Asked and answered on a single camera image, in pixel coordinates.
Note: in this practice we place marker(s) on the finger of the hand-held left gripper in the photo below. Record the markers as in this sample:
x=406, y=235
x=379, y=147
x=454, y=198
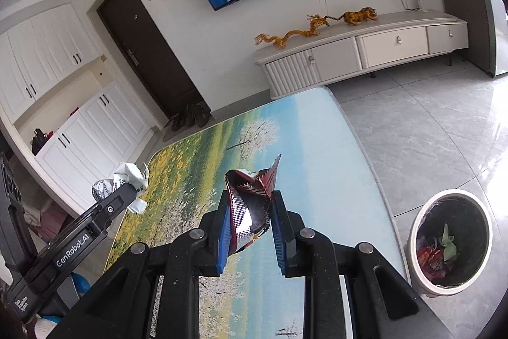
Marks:
x=113, y=210

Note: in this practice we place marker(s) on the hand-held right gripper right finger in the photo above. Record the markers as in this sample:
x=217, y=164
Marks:
x=280, y=243

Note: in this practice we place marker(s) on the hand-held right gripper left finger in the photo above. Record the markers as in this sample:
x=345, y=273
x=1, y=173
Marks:
x=223, y=243

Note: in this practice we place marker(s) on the silver dark red wrapper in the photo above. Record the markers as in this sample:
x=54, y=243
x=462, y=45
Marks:
x=246, y=212

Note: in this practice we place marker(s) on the white wrapper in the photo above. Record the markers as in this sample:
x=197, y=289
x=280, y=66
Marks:
x=129, y=174

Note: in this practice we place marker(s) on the white round trash bin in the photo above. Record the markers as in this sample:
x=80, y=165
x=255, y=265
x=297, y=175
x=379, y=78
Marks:
x=416, y=271

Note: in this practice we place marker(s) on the red snack wrapper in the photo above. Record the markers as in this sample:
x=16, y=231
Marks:
x=430, y=258

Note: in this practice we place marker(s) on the blue white object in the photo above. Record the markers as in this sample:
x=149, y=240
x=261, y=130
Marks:
x=81, y=283

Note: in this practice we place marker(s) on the pink cloth bag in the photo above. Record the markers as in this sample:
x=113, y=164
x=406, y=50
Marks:
x=49, y=222

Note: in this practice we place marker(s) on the white wardrobe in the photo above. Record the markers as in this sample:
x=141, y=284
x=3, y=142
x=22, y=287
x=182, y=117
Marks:
x=103, y=124

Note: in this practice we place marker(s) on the black bag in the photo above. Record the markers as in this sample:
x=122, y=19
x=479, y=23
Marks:
x=41, y=142

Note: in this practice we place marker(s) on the dark shoes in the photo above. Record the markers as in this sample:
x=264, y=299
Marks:
x=197, y=114
x=175, y=121

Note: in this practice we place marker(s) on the dark brown door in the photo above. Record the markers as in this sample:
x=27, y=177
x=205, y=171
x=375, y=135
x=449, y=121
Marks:
x=151, y=53

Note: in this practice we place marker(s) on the green crumpled paper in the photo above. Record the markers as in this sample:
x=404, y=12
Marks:
x=447, y=243

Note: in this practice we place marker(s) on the golden dragon figurine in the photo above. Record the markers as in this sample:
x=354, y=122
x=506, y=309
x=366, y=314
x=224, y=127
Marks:
x=293, y=35

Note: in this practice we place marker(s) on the white television cabinet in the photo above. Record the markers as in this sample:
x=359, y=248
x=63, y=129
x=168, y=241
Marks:
x=393, y=43

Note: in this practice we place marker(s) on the golden tiger figurine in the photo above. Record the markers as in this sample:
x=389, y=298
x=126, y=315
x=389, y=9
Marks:
x=357, y=16

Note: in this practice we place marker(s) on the white remote control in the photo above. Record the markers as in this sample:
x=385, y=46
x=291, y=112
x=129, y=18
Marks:
x=421, y=2

